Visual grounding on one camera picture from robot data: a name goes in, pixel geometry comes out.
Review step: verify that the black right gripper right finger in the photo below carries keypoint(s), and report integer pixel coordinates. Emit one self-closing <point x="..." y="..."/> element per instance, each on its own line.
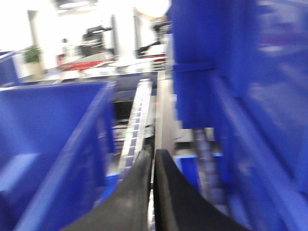
<point x="178" y="206"/>

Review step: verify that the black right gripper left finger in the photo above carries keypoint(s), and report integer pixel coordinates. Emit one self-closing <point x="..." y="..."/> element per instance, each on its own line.
<point x="126" y="209"/>

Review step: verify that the white roller track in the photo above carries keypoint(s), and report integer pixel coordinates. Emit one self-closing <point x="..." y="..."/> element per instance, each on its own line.
<point x="134" y="134"/>

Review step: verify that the large blue plastic bin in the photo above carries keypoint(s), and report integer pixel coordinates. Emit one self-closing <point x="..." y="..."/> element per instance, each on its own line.
<point x="56" y="143"/>

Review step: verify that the blue bin right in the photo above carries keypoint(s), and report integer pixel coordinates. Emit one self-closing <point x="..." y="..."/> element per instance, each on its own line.
<point x="241" y="68"/>

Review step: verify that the green potted plant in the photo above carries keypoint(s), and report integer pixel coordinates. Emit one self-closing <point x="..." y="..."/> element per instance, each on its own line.
<point x="32" y="54"/>

